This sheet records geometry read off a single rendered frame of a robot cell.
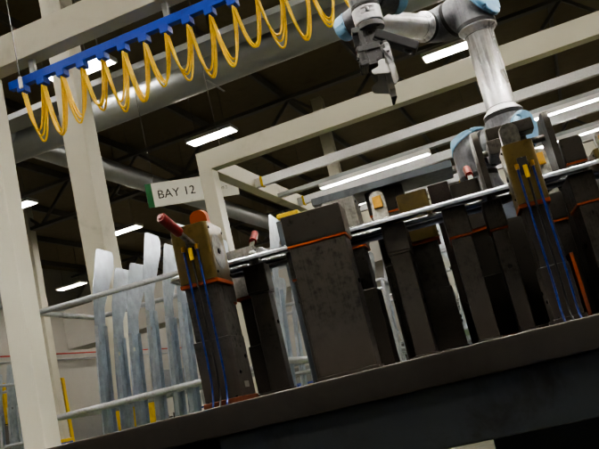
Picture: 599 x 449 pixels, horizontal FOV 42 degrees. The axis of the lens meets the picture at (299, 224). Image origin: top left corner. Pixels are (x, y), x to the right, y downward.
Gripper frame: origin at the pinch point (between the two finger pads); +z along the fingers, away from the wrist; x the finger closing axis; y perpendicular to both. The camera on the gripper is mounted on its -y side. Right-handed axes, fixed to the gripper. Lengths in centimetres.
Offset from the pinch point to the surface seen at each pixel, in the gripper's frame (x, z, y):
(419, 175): -4.7, 20.4, -0.4
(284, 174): -739, -197, 67
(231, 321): 35, 49, 48
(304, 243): 39, 39, 30
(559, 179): 24.8, 35.7, -24.6
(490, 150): 8.6, 21.9, -16.3
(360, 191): -6.7, 20.2, 14.8
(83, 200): -698, -215, 306
